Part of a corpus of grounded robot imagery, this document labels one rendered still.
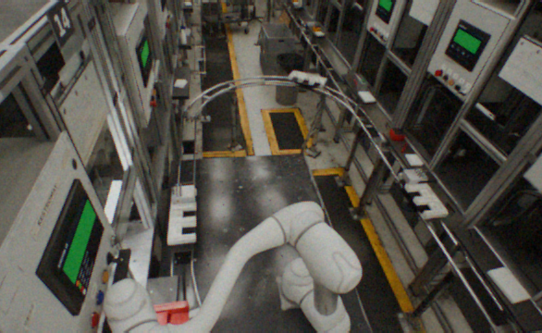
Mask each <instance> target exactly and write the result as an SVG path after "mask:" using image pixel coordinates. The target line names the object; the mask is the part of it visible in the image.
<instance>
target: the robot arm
mask: <svg viewBox="0 0 542 333"><path fill-rule="evenodd" d="M287 242H288V243H289V244H290V245H291V246H292V247H293V248H294V249H295V250H296V251H297V252H298V254H299V255H300V257H301V258H297V259H295V260H293V261H291V262H290V263H288V266H287V267H286V269H285V272H284V275H283V277H277V284H278V287H279V292H280V298H281V302H282V306H281V309H282V311H284V312H286V311H288V310H289V309H296V308H302V310H303V311H304V313H305V315H306V316H307V318H308V319H309V321H310V322H311V323H312V325H313V326H314V328H315V329H316V330H317V331H318V333H347V332H349V331H350V329H351V320H350V317H349V315H348V313H347V312H346V309H345V307H344V304H343V302H342V301H341V299H340V297H339V293H345V292H347V291H349V290H351V289H352V288H353V287H354V286H355V285H356V284H357V283H358V282H359V280H360V278H361V276H362V269H361V266H360V263H359V261H358V259H357V257H356V255H355V253H354V252H353V251H352V249H351V248H350V247H349V246H348V244H347V243H346V242H345V241H344V240H343V239H342V238H341V237H340V235H339V234H338V233H337V232H335V231H334V230H333V229H332V228H330V227H329V226H328V225H327V224H326V223H325V222H324V213H323V211H322V209H321V207H320V206H319V205H318V204H317V203H314V202H302V203H295V204H292V205H290V206H288V207H285V208H283V209H281V210H279V211H277V213H275V214H274V215H272V216H270V217H269V218H268V219H267V220H266V221H264V222H263V223H262V224H261V225H259V226H258V227H256V228H255V229H253V230H252V231H251V232H249V233H248V234H246V235H245V236H244V237H242V238H241V239H240V240H239V241H238V242H237V243H236V244H235V245H234V246H233V247H232V248H231V249H230V251H229V252H228V254H227V256H226V258H225V260H224V262H223V264H222V265H221V267H220V269H219V271H218V273H217V275H216V278H215V280H214V282H213V285H212V287H211V289H210V290H209V292H208V294H207V296H206V298H205V300H204V302H203V305H202V307H201V309H200V310H199V312H198V313H197V315H196V316H195V317H193V318H192V319H191V320H190V321H188V322H186V323H184V324H182V325H172V324H170V323H167V324H165V325H160V323H159V321H158V318H157V315H156V312H155V309H154V303H153V301H152V299H151V297H150V295H149V293H148V291H147V290H146V288H145V287H144V286H143V285H142V284H141V283H140V282H138V281H137V280H134V279H131V278H125V279H123V280H120V281H119V282H117V283H115V284H114V285H112V286H110V287H109V289H108V290H107V292H106V294H105V313H106V315H107V318H108V320H107V322H108V324H109V327H110V329H111V331H112V333H209V332H210V330H211V329H212V328H213V326H214V325H215V323H216V321H217V319H218V317H219V316H220V314H221V312H222V310H223V308H224V306H225V304H226V302H227V300H228V296H229V294H230V293H231V291H232V289H233V287H234V285H235V283H236V280H237V278H238V276H239V274H240V271H241V270H242V268H243V267H244V265H245V264H246V262H247V261H248V260H249V259H250V258H251V257H252V256H254V255H255V254H257V253H260V252H263V251H266V250H269V249H272V248H275V247H277V246H281V245H282V244H284V243H287Z"/></svg>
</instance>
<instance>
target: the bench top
mask: <svg viewBox="0 0 542 333"><path fill-rule="evenodd" d="M233 161H235V162H233ZM178 167H179V161H178V160H171V162H170V171H169V180H168V189H167V198H166V215H165V224H164V234H163V242H162V252H161V261H160V269H159V277H160V278H163V277H171V276H170V266H171V253H172V245H168V243H167V234H168V224H169V214H170V204H171V191H172V187H176V184H177V179H178ZM276 167H277V168H276ZM192 177H193V160H188V159H181V160H180V172H179V182H182V181H192ZM250 179H252V180H250ZM195 189H196V193H197V196H195V197H194V198H195V202H196V211H195V218H196V227H195V237H196V242H195V243H194V244H193V247H194V253H193V259H194V258H196V263H193V269H194V276H195V281H196V285H197V289H198V292H199V295H200V299H201V302H202V305H203V302H204V300H205V298H206V296H207V294H208V292H209V290H210V289H211V287H212V285H213V282H214V280H215V278H216V275H217V273H218V271H219V269H220V267H221V265H222V264H223V262H224V260H225V258H226V256H227V254H228V252H229V251H230V249H231V248H232V247H233V246H234V245H235V244H236V243H237V242H238V241H239V240H240V239H241V238H242V237H244V236H245V235H246V234H248V233H249V232H251V231H252V230H253V229H255V228H256V227H258V226H259V225H261V224H262V223H263V222H264V221H266V220H267V219H268V218H269V217H270V216H272V215H274V214H275V213H277V211H279V210H281V209H283V208H285V207H288V206H290V205H292V204H297V203H302V202H314V203H316V204H318V205H319V206H320V207H321V209H322V211H323V213H324V222H325V223H326V224H327V225H328V226H329V227H330V228H332V226H331V222H330V220H329V217H328V214H327V211H326V208H325V205H324V203H323V200H322V198H321V195H320V192H319V190H318V188H317V185H316V182H315V180H314V175H313V173H312V170H311V168H310V166H309V163H308V161H307V159H306V156H305V154H277V155H261V156H245V157H230V158H214V159H198V160H195ZM254 201H256V203H254ZM332 229H333V228H332ZM333 230H334V229H333ZM297 258H301V257H300V255H299V254H298V252H297V251H296V250H295V249H294V248H293V247H292V246H291V245H290V244H289V243H288V242H287V243H284V244H282V245H281V246H277V247H275V248H272V249H269V250H266V251H263V252H260V253H257V254H255V255H254V256H252V257H251V258H250V259H249V260H248V261H247V262H246V264H245V265H244V267H243V268H242V270H241V271H240V274H239V276H238V278H237V280H236V283H235V285H234V287H233V289H232V291H231V293H230V294H229V296H228V300H227V302H226V304H225V306H224V308H223V310H222V312H221V314H220V316H219V317H218V319H217V321H216V323H215V325H214V326H213V328H212V329H211V330H210V332H209V333H318V331H317V330H316V329H315V328H314V326H313V325H312V323H311V322H310V321H309V319H308V318H307V316H306V315H305V313H304V311H303V310H302V308H296V309H289V310H288V311H286V312H284V311H282V309H281V306H282V302H281V298H280V292H279V287H278V284H277V278H278V277H283V275H284V272H285V269H286V267H287V266H288V263H290V262H291V261H293V260H295V259H297ZM175 261H176V257H175V254H174V265H173V273H174V276H179V299H178V302H182V301H189V304H190V311H192V310H195V309H197V308H200V306H199V303H198V300H197V296H196V293H195V289H194V286H193V281H192V276H191V264H185V265H175ZM339 297H340V299H341V301H342V302H343V304H344V307H345V309H346V312H347V313H348V315H349V317H350V320H351V329H350V331H349V332H347V333H373V330H372V328H371V326H370V323H369V320H368V318H367V315H366V312H365V310H364V308H363V304H362V301H361V298H359V296H358V293H357V290H356V288H355V286H354V287H353V288H352V289H351V290H349V291H347V292H345V293H339ZM360 324H362V325H363V327H360Z"/></svg>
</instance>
